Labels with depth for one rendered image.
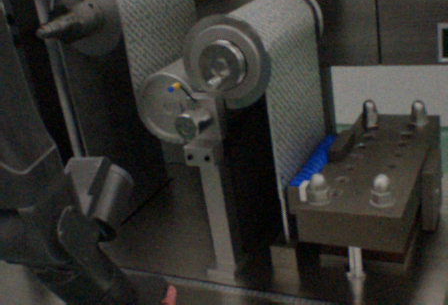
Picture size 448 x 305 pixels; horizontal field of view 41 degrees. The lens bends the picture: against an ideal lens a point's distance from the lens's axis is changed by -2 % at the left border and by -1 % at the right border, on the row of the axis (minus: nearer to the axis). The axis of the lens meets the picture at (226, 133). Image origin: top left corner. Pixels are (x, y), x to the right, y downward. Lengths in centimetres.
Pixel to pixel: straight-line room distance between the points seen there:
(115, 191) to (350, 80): 325
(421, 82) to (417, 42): 251
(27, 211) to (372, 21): 85
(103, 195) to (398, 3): 75
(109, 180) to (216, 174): 40
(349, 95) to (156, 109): 285
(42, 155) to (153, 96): 56
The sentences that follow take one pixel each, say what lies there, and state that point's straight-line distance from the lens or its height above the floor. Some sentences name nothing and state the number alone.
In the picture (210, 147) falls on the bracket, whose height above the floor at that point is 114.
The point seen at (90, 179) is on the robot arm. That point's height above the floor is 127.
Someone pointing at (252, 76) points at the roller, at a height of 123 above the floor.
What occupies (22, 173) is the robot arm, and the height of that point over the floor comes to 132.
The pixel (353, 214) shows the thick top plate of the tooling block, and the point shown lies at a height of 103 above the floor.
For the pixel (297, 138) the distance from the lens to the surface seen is 102.
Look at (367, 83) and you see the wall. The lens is 374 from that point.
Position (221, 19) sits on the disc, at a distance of 90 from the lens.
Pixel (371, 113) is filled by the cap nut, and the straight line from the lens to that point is 121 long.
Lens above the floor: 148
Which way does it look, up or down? 21 degrees down
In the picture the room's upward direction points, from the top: 9 degrees counter-clockwise
